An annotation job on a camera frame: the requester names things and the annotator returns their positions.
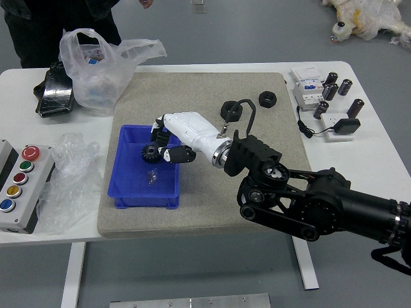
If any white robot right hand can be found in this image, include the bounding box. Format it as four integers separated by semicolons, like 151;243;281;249
150;111;232;164

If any large black gear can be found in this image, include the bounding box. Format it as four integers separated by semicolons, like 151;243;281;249
140;143;161;166

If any blue plastic box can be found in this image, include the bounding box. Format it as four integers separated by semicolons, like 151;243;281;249
107;124;182;210

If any large black hex nut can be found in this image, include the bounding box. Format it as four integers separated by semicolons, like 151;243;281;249
220;100;243;123

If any small black hex nut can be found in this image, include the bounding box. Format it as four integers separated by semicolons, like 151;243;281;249
258;90;278;108

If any grey push-button control box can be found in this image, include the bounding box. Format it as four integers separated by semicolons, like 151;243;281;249
0;139;56;234

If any grey-brown mat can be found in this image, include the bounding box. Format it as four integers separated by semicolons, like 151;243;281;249
97;72;314;239

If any translucent printed plastic bag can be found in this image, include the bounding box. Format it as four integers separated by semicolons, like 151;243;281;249
59;28;168;117

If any grey floor outlet cover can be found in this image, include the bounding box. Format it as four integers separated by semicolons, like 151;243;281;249
189;0;206;15

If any white circuit breaker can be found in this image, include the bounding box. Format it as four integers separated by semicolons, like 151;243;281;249
290;65;326;112

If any crumpled clear plastic wrap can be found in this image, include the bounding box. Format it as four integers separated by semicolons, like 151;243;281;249
35;133;107;237

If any white power socket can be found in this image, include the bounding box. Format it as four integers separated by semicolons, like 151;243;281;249
322;112;356;142

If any black wrapped tray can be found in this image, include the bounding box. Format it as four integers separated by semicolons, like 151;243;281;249
33;61;76;119

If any silver metal plate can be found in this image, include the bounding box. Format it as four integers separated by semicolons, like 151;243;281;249
109;293;272;308

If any white table leg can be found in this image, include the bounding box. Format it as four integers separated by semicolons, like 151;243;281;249
60;242;86;308
291;236;320;291

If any person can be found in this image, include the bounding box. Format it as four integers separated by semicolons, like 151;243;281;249
0;0;123;69

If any plastic-wrapped plush toy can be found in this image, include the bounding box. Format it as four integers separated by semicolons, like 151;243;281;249
322;0;411;51

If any black power adapter with cord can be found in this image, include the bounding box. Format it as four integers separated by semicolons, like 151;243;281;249
297;105;362;139

